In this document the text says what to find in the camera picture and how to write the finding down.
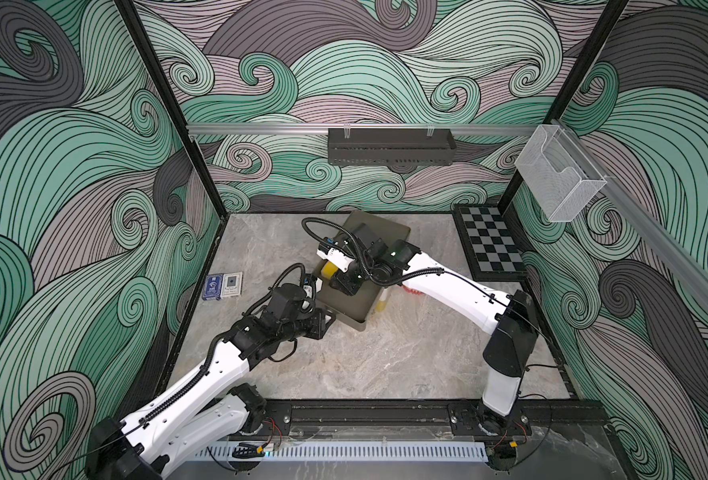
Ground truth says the olive three-drawer storage box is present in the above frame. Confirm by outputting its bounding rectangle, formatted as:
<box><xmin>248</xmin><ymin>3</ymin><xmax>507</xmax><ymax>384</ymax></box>
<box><xmin>343</xmin><ymin>212</ymin><xmax>411</xmax><ymax>329</ymax></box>

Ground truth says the clear plastic wall bin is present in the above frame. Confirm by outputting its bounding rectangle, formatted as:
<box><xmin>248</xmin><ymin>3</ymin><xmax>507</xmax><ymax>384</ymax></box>
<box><xmin>515</xmin><ymin>124</ymin><xmax>607</xmax><ymax>223</ymax></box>

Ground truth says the yellow rectangular sponge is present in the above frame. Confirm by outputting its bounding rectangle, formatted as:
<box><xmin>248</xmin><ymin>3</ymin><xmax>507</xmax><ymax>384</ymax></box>
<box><xmin>320</xmin><ymin>261</ymin><xmax>339</xmax><ymax>280</ymax></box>

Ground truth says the olive top drawer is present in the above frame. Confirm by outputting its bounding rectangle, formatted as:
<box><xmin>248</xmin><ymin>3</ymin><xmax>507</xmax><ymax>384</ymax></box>
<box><xmin>313</xmin><ymin>260</ymin><xmax>390</xmax><ymax>332</ymax></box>

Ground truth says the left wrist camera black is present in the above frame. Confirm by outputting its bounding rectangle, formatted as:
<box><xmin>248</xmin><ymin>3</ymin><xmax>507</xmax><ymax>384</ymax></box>
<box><xmin>265</xmin><ymin>283</ymin><xmax>313</xmax><ymax>320</ymax></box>

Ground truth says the black white checkerboard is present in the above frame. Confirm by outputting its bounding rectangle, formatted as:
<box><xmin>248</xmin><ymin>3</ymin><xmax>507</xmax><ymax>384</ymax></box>
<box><xmin>452</xmin><ymin>204</ymin><xmax>527</xmax><ymax>283</ymax></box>

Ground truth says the aluminium wall rail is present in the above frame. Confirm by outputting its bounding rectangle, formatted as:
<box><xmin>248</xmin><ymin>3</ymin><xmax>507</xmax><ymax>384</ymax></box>
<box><xmin>187</xmin><ymin>122</ymin><xmax>538</xmax><ymax>137</ymax></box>

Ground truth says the white slotted cable duct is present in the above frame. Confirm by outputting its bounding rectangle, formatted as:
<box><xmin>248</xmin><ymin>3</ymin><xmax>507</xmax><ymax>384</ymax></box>
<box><xmin>203</xmin><ymin>440</ymin><xmax>490</xmax><ymax>464</ymax></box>

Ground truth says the blue playing card box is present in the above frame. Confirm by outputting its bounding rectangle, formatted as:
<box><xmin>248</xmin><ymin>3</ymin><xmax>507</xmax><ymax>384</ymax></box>
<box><xmin>202</xmin><ymin>274</ymin><xmax>224</xmax><ymax>301</ymax></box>

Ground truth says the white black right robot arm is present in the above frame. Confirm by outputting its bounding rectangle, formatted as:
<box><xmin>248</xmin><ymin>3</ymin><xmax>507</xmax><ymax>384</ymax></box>
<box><xmin>301</xmin><ymin>217</ymin><xmax>540</xmax><ymax>418</ymax></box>

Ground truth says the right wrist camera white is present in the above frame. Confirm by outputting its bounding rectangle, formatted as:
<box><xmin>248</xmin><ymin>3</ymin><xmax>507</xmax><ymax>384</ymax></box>
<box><xmin>317</xmin><ymin>248</ymin><xmax>356</xmax><ymax>273</ymax></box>

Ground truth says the black wall-mounted shelf tray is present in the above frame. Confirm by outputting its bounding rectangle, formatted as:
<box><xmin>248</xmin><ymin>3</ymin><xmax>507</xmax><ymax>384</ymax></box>
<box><xmin>327</xmin><ymin>129</ymin><xmax>458</xmax><ymax>172</ymax></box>

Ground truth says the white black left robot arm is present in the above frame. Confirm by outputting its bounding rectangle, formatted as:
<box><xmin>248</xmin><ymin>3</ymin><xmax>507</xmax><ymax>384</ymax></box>
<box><xmin>84</xmin><ymin>263</ymin><xmax>336</xmax><ymax>479</ymax></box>

